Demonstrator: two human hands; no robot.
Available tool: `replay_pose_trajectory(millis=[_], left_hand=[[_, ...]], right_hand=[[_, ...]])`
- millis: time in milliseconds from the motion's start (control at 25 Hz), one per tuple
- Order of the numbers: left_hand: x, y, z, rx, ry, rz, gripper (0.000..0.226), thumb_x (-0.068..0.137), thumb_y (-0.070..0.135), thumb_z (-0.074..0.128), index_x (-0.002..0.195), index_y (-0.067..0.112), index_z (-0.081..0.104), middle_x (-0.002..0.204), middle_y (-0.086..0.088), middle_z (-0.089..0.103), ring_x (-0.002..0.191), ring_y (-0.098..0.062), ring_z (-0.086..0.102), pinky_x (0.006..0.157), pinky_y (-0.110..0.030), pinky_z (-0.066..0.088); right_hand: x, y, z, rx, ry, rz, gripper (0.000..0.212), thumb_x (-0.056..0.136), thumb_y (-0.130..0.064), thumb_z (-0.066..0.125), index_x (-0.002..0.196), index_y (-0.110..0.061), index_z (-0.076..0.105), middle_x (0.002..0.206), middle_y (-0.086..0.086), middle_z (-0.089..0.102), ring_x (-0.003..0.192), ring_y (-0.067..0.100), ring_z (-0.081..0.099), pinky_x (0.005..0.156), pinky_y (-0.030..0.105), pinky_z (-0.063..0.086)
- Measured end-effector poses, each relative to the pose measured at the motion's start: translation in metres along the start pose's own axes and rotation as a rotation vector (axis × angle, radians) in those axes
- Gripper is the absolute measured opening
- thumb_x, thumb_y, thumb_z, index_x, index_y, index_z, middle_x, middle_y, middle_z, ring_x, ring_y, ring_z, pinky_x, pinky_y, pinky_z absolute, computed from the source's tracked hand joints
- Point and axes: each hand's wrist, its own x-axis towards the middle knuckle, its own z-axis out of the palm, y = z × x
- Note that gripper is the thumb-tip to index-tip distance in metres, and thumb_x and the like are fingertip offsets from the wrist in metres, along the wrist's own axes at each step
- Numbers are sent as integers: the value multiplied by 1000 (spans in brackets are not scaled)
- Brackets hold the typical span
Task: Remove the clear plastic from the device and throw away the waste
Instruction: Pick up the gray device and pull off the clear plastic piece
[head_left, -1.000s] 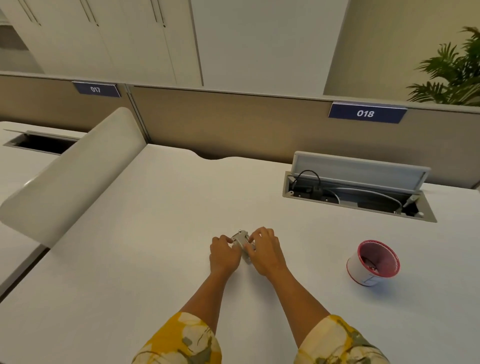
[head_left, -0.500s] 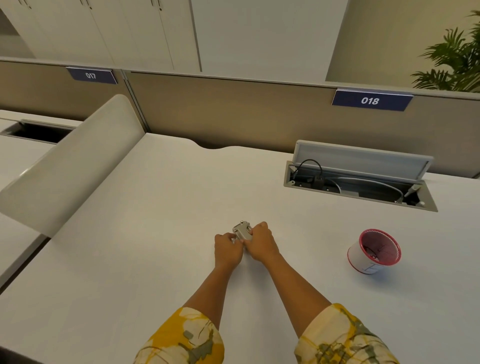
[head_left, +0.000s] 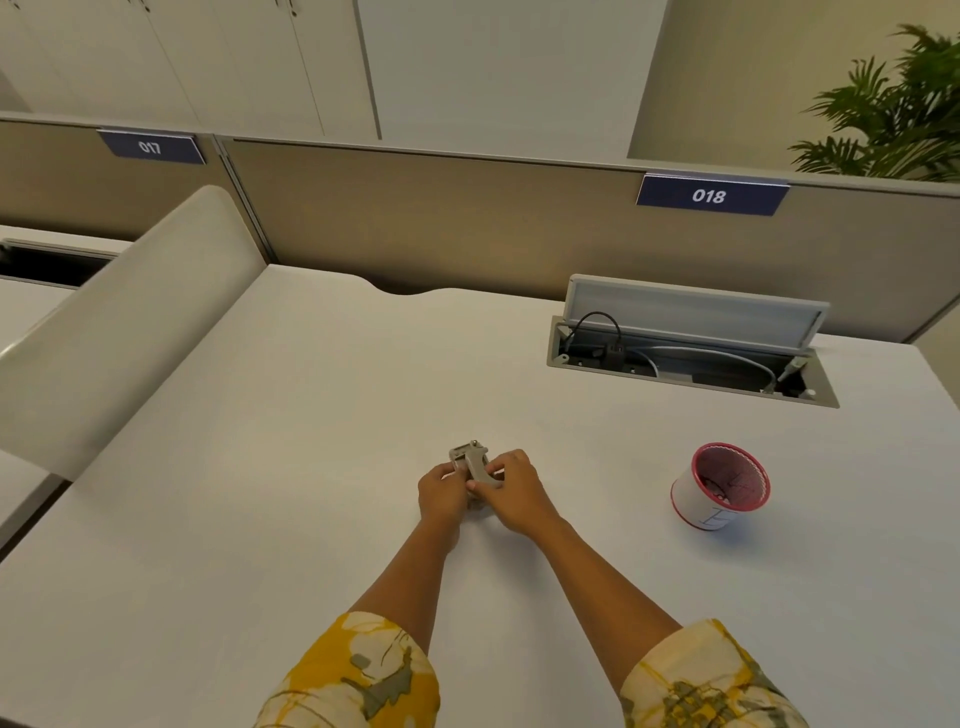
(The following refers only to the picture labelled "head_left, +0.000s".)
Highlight person's left hand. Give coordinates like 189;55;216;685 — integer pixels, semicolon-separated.
417;462;472;553

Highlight person's right hand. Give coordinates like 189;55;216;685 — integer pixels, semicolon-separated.
465;448;564;538

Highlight grey metal hand tool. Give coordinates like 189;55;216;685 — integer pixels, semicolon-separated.
448;440;502;513

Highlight person's right forearm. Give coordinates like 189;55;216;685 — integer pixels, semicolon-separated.
537;514;684;670

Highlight person's left forearm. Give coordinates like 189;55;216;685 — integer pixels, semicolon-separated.
346;525;463;655

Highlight red mesh cup white label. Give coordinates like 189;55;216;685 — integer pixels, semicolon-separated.
669;442;772;532

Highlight yellow patterned left sleeve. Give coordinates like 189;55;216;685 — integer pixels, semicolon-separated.
253;610;442;728

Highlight yellow patterned sleeve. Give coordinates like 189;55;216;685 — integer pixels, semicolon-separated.
619;618;813;728
253;610;442;728

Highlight beige desk partition panel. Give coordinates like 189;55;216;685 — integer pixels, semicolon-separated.
215;134;960;348
0;111;270;261

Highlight yellow patterned right sleeve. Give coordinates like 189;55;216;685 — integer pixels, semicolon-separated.
619;618;813;728

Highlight blue number plate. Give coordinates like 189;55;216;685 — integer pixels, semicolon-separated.
635;171;792;218
95;128;206;167

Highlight white curved side divider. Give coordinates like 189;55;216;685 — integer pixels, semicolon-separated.
0;184;270;483

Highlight green potted palm plant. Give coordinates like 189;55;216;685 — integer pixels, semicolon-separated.
789;22;960;184

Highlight grey desk cable box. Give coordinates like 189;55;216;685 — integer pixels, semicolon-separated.
546;315;841;411

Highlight black cable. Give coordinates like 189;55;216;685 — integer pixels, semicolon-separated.
563;311;624;355

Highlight grey cable box flap lid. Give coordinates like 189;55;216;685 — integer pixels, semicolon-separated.
561;273;832;351

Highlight grey cable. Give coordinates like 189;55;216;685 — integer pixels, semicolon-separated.
628;343;778;394

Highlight neighbouring desk cable box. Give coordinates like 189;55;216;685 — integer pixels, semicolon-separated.
0;237;123;291

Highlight white wall cabinets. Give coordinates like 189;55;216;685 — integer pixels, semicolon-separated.
0;0;384;141

